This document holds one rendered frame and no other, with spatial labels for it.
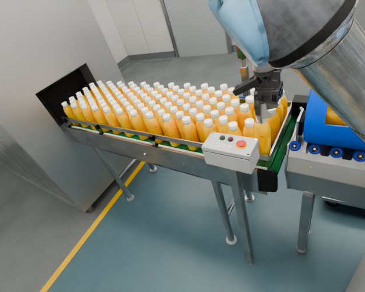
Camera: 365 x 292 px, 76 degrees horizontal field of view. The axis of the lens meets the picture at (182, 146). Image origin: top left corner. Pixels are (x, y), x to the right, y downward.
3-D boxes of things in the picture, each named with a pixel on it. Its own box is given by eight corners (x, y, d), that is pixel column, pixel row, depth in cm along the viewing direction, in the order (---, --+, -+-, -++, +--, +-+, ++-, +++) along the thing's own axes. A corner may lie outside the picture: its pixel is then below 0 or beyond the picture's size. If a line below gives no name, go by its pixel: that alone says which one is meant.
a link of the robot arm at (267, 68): (248, 61, 74) (256, 50, 78) (249, 75, 77) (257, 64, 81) (272, 61, 70) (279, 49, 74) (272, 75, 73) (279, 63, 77)
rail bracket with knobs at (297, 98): (305, 121, 117) (306, 105, 111) (289, 120, 121) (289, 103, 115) (308, 110, 123) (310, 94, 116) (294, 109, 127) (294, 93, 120)
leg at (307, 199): (305, 254, 154) (313, 199, 114) (295, 251, 157) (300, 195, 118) (306, 247, 157) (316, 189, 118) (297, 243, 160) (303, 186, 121)
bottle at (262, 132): (254, 148, 106) (251, 113, 94) (270, 146, 103) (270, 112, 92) (254, 158, 101) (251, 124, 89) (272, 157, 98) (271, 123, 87)
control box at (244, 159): (251, 174, 89) (249, 156, 82) (205, 163, 99) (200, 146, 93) (259, 157, 94) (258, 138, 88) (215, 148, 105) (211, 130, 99)
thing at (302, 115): (300, 144, 103) (302, 121, 95) (295, 143, 104) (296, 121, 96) (305, 130, 109) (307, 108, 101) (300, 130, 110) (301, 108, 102)
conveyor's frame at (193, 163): (277, 265, 153) (276, 176, 97) (113, 194, 242) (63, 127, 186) (294, 207, 180) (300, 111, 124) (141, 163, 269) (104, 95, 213)
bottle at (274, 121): (272, 134, 117) (272, 103, 105) (283, 141, 112) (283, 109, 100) (261, 141, 116) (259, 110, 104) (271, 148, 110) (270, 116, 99)
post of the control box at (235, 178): (252, 265, 157) (234, 164, 95) (246, 263, 159) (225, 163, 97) (254, 260, 159) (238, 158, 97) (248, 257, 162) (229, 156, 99)
